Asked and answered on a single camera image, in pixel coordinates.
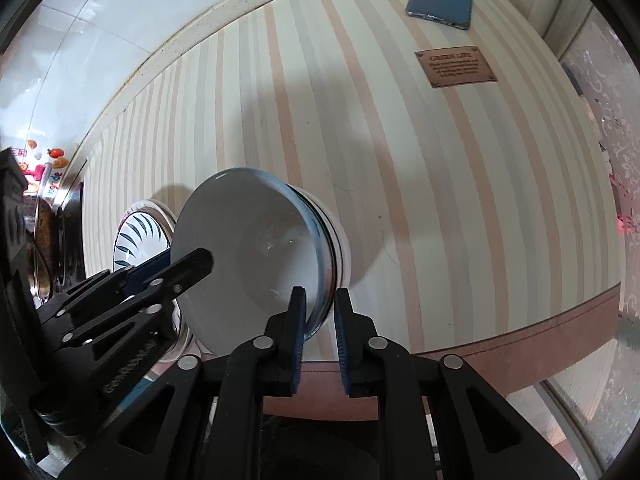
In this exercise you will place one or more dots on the blue striped plate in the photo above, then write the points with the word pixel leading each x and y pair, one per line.
pixel 140 230

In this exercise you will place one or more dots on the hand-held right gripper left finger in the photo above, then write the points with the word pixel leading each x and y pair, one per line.
pixel 298 340

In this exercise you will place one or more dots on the white bowl with blue rim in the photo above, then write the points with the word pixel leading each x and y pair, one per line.
pixel 250 240

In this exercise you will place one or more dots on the striped cat print tablecloth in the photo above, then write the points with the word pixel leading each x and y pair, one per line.
pixel 425 185

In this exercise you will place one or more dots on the dark wok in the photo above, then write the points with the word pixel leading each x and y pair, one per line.
pixel 45 240

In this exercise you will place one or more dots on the brown label patch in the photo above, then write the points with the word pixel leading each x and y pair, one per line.
pixel 456 67

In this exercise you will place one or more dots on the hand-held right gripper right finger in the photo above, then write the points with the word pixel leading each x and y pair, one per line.
pixel 342 340

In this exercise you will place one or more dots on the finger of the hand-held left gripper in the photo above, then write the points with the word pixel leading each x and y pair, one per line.
pixel 190 267
pixel 147 270

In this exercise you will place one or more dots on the colourful wall stickers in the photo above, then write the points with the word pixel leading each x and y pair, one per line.
pixel 47 165

